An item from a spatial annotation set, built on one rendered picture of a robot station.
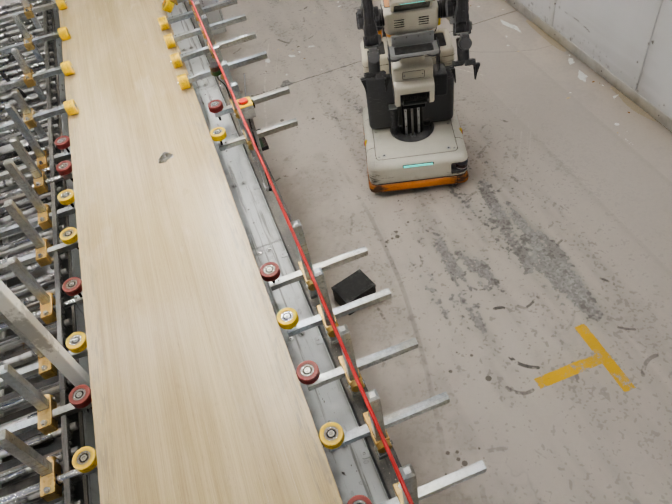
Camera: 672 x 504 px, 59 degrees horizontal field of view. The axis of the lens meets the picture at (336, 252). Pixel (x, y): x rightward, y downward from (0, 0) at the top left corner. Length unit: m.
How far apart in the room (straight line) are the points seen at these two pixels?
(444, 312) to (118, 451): 1.84
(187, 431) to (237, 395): 0.20
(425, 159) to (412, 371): 1.33
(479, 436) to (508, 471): 0.20
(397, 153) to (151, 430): 2.30
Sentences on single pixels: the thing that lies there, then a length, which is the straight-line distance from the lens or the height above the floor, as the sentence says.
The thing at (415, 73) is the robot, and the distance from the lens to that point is 3.39.
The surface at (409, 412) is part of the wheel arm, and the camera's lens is 2.07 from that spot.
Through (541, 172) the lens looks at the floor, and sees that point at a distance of 4.05.
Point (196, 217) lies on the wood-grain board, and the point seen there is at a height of 0.90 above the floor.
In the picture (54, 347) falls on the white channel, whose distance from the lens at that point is 2.32.
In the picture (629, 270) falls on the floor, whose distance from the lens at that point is 3.60.
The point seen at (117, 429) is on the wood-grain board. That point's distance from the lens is 2.24.
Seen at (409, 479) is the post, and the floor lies 1.14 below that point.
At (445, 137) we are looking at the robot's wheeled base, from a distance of 3.85.
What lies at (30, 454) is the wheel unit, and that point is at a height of 0.99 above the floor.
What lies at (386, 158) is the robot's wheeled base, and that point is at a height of 0.28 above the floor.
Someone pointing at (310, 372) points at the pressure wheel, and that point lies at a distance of 2.10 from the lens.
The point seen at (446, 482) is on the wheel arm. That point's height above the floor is 0.83.
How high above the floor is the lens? 2.72
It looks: 49 degrees down
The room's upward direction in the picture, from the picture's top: 12 degrees counter-clockwise
